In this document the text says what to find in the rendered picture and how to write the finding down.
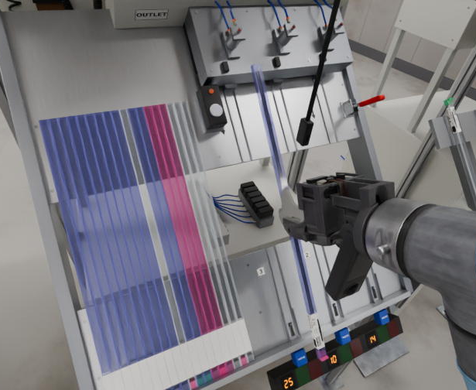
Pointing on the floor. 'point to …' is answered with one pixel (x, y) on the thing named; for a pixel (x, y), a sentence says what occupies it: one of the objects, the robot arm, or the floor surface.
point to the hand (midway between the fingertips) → (289, 214)
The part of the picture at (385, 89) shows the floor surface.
